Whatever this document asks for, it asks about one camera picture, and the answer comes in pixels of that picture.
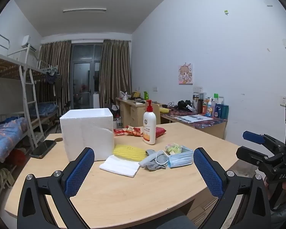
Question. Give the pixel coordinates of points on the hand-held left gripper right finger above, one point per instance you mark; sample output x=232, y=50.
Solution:
x=208, y=171

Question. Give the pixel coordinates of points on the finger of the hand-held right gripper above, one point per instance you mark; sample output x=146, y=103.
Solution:
x=252, y=137
x=250, y=157

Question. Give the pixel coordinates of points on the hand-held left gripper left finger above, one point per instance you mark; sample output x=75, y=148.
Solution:
x=78, y=171

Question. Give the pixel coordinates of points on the blue face mask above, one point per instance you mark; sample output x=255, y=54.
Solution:
x=180, y=161

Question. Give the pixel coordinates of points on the white foam box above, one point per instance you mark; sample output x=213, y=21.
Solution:
x=85, y=133

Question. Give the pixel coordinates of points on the clear bag of candies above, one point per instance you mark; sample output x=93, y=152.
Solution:
x=175, y=148

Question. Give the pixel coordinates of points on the white foam sheet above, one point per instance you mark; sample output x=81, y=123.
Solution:
x=119, y=167

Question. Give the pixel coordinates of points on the yellow foam net sleeve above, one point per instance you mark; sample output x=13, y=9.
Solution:
x=128, y=151

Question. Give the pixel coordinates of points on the grey sock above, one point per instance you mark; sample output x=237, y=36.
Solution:
x=152, y=164

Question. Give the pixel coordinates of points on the teal bottle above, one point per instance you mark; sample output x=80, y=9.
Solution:
x=225, y=111

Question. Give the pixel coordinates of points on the black smartphone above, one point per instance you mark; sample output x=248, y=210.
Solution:
x=43, y=148

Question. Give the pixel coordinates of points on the dark blue bottle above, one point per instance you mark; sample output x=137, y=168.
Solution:
x=217, y=111

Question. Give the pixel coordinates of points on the green capped white bottle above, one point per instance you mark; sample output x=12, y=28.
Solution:
x=215, y=99

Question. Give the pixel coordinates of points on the orange pack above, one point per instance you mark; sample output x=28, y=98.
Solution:
x=207, y=108

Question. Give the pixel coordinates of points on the printed paper sheets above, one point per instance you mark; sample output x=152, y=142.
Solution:
x=193, y=118

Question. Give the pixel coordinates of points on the small red snack packet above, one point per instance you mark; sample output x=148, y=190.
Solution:
x=119, y=132

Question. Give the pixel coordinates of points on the red cloth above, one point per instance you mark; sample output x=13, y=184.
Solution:
x=16, y=157

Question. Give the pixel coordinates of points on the dark thermos flask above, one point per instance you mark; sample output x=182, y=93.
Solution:
x=195, y=102

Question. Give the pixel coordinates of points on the black folding chair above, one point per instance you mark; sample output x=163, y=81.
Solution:
x=67, y=105

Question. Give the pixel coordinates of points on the white metal bunk bed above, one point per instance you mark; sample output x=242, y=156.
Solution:
x=47, y=111
x=4, y=68

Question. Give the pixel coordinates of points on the red patterned snack packet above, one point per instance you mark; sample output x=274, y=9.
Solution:
x=134, y=131

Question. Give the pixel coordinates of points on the black headphones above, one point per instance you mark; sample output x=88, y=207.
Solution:
x=183, y=105

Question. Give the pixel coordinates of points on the blue plaid mattress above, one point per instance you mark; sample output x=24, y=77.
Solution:
x=45, y=108

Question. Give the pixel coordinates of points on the white pump lotion bottle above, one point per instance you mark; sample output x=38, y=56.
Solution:
x=149, y=128

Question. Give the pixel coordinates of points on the white cabinet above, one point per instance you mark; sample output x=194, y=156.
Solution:
x=96, y=100

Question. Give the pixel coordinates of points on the beige cloth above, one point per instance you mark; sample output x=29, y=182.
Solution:
x=4, y=176

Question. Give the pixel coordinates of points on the light wooden drawer desk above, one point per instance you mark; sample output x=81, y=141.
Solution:
x=131, y=114

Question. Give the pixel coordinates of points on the blue orange patterned blanket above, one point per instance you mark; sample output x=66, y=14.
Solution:
x=7, y=133

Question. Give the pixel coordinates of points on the white metal bed ladder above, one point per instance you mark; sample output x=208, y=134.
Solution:
x=31, y=105

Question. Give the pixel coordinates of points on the white kettle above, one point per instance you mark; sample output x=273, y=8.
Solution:
x=125, y=96

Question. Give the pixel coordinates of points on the glass balcony door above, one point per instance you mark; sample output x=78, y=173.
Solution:
x=83, y=76

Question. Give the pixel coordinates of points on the yellow box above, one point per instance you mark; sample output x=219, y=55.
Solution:
x=135, y=94

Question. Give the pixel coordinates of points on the hanging dark clothes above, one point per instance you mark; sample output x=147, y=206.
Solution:
x=51, y=78

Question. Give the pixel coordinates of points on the green spray bottle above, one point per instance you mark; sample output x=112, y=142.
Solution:
x=146, y=96

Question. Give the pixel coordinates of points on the brown curtain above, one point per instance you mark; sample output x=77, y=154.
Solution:
x=59, y=64
x=114, y=71

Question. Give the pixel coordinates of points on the white air conditioner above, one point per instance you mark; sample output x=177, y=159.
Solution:
x=27, y=41

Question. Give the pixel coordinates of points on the ceiling tube light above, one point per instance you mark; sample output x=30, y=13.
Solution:
x=84, y=10

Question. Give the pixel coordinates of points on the white double wall socket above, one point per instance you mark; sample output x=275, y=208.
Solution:
x=197, y=90

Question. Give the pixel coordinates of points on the pink cartoon wall poster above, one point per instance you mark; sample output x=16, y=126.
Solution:
x=186, y=74

